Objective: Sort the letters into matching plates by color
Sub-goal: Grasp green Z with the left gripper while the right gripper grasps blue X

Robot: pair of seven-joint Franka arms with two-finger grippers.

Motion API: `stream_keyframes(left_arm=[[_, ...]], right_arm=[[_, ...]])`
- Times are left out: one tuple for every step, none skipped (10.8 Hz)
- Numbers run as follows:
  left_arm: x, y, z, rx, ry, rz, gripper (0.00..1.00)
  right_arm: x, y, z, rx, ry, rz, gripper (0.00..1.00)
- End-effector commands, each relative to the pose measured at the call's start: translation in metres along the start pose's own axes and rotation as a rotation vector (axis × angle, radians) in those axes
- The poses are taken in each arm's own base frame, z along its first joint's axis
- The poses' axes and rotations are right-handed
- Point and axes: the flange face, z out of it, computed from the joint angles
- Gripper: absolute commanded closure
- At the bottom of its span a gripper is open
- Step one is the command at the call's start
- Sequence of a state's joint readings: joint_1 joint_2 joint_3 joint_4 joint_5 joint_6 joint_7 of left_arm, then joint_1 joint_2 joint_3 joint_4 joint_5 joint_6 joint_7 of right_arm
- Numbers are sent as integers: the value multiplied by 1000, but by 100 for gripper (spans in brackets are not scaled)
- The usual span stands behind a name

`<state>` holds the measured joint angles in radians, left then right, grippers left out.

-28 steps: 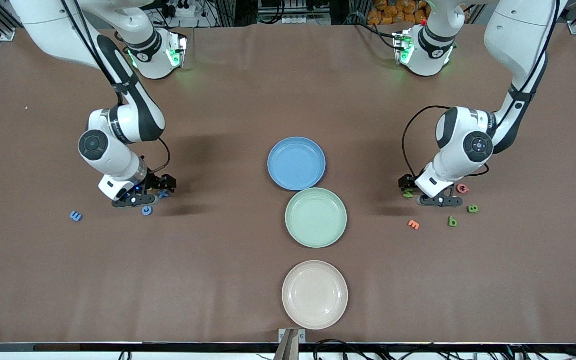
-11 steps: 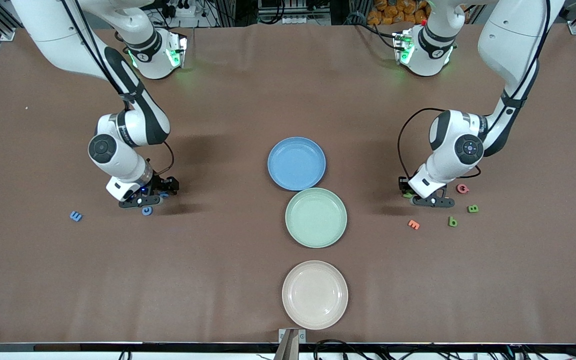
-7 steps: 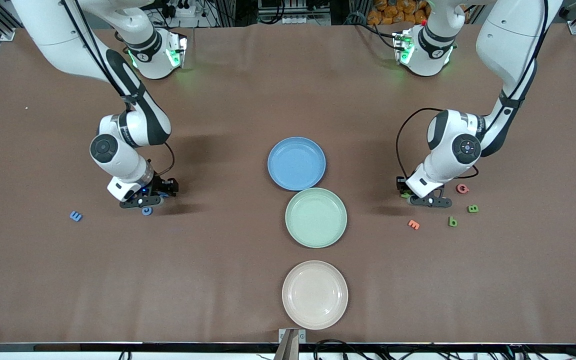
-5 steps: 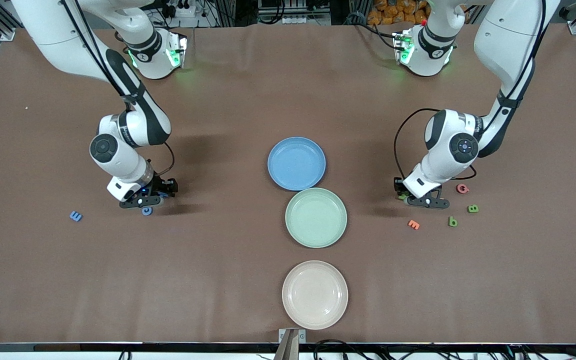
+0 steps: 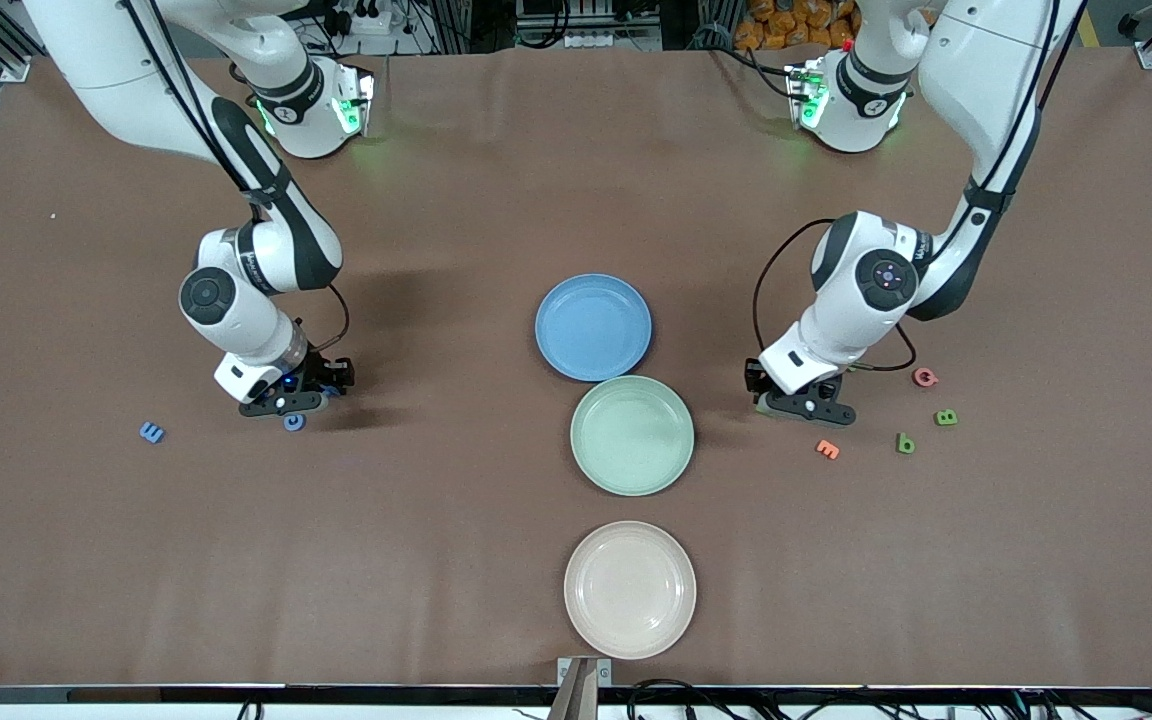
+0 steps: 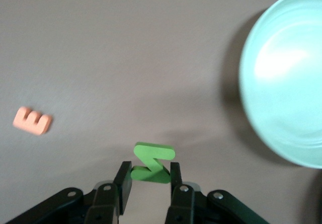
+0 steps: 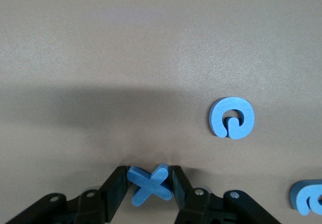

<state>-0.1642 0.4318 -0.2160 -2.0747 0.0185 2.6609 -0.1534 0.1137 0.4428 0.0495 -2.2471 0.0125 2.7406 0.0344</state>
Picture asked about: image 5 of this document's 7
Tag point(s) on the pile of orange packets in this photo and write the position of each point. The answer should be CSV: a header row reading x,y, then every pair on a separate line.
x,y
786,25

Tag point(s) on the blue foam letter C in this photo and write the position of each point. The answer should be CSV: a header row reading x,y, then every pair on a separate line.
x,y
294,429

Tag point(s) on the white power strip with plugs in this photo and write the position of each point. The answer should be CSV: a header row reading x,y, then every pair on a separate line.
x,y
376,28

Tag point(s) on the green plate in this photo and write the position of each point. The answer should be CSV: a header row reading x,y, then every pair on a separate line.
x,y
632,436

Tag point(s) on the orange foam letter E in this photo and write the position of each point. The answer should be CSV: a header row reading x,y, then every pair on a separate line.
x,y
827,450

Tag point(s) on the blue plate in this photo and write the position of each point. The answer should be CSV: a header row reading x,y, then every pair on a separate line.
x,y
593,328

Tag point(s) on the beige plate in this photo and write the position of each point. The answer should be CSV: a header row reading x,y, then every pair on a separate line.
x,y
630,590

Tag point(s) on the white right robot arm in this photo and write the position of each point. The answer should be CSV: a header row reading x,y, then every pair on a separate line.
x,y
246,320

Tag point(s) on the metal bracket at table edge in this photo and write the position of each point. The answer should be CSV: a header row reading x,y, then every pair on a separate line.
x,y
586,668

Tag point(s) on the pink foam letter Q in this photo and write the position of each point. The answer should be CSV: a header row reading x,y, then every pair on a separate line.
x,y
916,377

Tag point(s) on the brown paper table cover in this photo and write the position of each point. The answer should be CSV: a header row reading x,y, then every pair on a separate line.
x,y
436,550

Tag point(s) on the green foam small letter b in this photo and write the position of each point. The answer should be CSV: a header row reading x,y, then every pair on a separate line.
x,y
900,444

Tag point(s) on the blue foam letter E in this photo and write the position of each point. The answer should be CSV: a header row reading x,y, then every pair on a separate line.
x,y
151,432

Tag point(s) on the green foam capital letter B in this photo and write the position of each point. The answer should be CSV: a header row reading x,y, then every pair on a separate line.
x,y
946,417

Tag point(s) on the long white power strip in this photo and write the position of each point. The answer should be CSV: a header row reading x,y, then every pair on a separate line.
x,y
616,42

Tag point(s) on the table edge rail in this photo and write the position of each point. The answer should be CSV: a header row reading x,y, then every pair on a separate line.
x,y
236,693

